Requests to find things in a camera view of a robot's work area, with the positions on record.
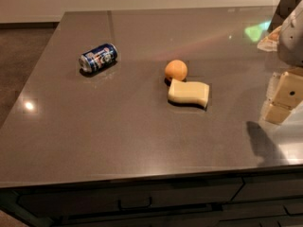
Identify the blue pepsi can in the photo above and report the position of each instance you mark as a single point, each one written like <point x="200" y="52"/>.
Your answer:
<point x="97" y="58"/>

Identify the yellow sponge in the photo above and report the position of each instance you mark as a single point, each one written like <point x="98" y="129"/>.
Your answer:
<point x="191" y="92"/>

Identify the dark right cabinet drawers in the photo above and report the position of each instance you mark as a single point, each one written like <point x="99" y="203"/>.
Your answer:
<point x="266" y="201"/>

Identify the dark box on counter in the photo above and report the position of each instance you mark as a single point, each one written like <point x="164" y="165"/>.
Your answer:
<point x="283" y="10"/>

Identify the orange fruit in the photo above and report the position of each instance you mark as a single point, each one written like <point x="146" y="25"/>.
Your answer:
<point x="176" y="70"/>

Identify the dark cabinet drawer front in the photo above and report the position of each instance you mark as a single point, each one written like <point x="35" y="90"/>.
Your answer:
<point x="127" y="199"/>

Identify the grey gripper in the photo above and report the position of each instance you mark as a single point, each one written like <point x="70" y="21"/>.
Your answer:
<point x="292" y="41"/>

